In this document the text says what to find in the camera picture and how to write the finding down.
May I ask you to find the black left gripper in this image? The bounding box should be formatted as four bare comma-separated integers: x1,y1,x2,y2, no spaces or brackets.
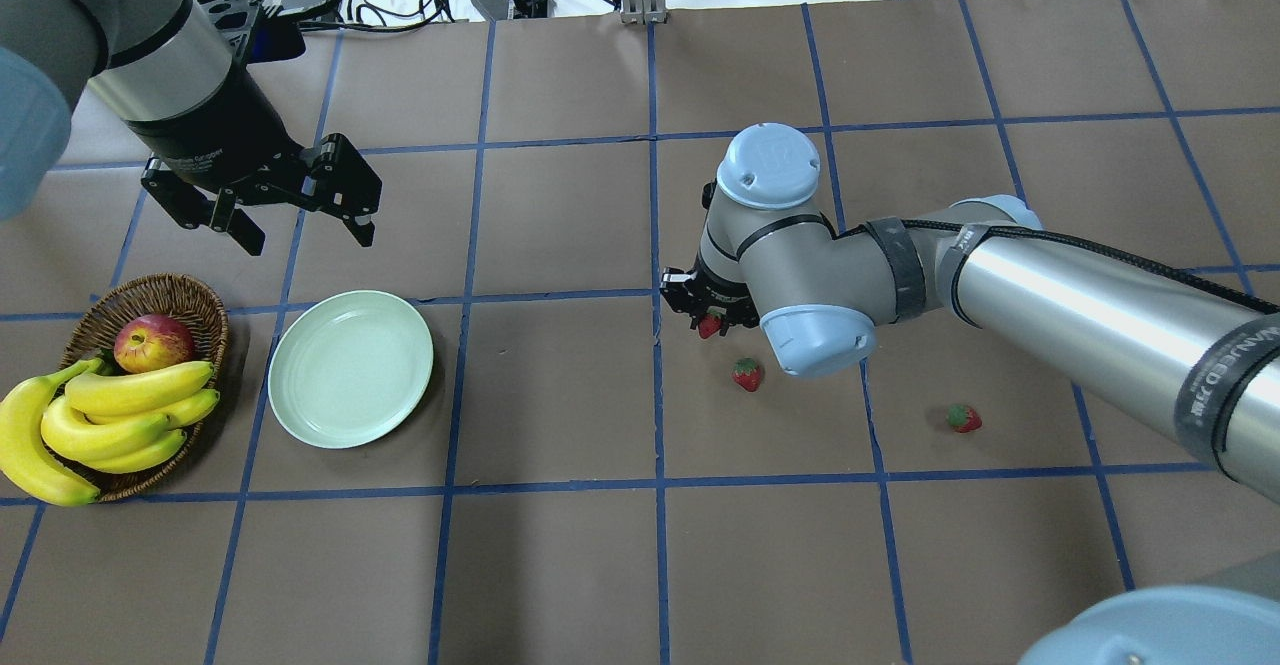
125,72,383,256

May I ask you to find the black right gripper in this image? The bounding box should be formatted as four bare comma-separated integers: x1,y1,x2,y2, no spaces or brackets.
659,263,762,331

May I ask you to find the strawberry moved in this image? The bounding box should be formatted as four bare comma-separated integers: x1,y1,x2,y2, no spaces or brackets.
695,313,723,340
731,358,765,393
945,402,983,434

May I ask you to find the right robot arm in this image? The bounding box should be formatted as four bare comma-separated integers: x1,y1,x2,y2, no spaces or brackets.
654,123,1277,500

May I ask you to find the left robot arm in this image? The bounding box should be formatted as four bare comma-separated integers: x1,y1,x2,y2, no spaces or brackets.
1,0,381,254

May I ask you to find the light green plate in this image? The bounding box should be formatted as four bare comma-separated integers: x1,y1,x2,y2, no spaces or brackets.
268,290,435,450

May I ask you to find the wicker basket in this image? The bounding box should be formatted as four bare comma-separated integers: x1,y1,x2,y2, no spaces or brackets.
56,272,230,504

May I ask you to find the red apple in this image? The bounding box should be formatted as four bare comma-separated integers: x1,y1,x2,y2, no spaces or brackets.
113,313,196,373

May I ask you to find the yellow banana bunch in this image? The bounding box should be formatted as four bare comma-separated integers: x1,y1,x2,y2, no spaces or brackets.
1,358,221,506

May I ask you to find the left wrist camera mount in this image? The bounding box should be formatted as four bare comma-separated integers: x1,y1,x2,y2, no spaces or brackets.
196,0,307,65

